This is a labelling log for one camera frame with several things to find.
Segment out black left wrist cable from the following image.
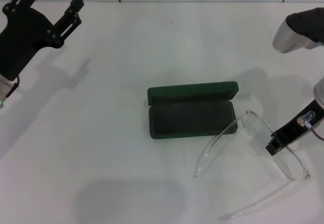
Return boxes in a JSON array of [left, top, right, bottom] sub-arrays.
[[9, 76, 21, 97]]

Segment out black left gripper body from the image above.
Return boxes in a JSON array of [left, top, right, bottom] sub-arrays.
[[0, 4, 64, 82]]

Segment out green glasses case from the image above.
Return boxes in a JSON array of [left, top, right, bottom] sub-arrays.
[[147, 81, 239, 140]]

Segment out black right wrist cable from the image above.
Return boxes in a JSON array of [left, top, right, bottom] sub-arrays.
[[310, 125, 324, 141]]

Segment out clear transparent glasses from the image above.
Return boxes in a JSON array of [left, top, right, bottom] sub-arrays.
[[194, 110, 311, 221]]

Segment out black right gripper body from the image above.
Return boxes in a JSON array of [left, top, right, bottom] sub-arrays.
[[271, 100, 324, 147]]

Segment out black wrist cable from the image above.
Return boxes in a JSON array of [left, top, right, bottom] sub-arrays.
[[310, 125, 324, 141], [9, 76, 21, 97]]

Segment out silver right wrist connector plug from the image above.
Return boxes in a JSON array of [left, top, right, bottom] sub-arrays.
[[298, 111, 316, 128]]

